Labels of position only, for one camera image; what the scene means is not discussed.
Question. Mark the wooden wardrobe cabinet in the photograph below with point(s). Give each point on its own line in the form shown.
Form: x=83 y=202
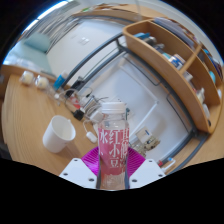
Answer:
x=210 y=150

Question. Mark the teal pillow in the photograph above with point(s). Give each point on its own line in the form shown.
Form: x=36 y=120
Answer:
x=37 y=42

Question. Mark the black charger block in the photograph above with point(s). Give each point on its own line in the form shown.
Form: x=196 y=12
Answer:
x=79 y=115

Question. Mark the brown tree creature figurine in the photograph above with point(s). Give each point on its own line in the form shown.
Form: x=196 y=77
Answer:
x=148 y=144

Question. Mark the grey metal desk frame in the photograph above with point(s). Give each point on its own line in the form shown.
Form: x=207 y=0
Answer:
x=200 y=146

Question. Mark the small blue bottle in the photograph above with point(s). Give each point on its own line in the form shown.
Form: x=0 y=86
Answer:
x=60 y=80

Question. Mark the white power adapter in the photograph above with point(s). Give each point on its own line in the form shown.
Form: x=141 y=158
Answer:
x=96 y=116

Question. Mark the small white oval device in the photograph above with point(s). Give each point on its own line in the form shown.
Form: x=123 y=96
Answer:
x=91 y=136

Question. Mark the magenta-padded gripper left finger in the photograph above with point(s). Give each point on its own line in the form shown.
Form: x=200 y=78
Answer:
x=77 y=171

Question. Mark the clear bottle with pink label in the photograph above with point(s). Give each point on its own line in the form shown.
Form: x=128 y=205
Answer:
x=112 y=150

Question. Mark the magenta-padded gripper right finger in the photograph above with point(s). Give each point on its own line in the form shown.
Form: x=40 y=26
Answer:
x=148 y=171

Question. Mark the small round white object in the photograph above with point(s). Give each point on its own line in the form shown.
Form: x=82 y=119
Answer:
x=42 y=82
x=27 y=77

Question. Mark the wooden wall shelf unit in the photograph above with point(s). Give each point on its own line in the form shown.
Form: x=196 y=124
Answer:
x=166 y=70

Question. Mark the white paper cup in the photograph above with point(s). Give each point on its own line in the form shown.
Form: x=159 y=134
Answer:
x=58 y=136

